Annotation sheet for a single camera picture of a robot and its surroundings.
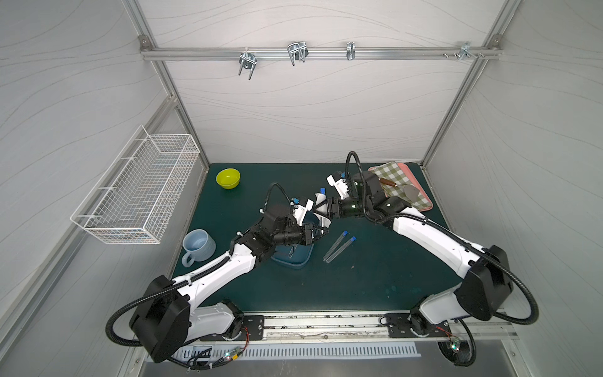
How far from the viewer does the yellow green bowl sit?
1116 mm

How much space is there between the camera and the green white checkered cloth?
106cm

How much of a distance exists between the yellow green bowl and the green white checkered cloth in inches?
27.2
